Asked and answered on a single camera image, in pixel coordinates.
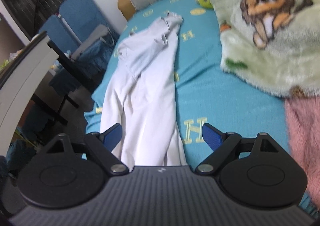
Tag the pink fluffy blanket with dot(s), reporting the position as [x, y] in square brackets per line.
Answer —
[302, 116]

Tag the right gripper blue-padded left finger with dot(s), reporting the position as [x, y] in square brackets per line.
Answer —
[111, 137]

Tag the yellow-brown cushion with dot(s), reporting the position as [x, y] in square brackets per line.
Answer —
[126, 8]

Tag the green cartoon lion blanket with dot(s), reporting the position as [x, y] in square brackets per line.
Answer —
[272, 45]

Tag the teal patterned bed sheet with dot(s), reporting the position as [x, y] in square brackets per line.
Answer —
[203, 92]

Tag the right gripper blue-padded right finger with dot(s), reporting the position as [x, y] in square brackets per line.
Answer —
[213, 136]

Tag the white desk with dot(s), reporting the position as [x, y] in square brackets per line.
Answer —
[19, 80]

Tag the white t-shirt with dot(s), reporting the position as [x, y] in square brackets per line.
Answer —
[140, 96]

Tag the blue office chair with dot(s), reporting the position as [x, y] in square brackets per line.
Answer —
[84, 41]

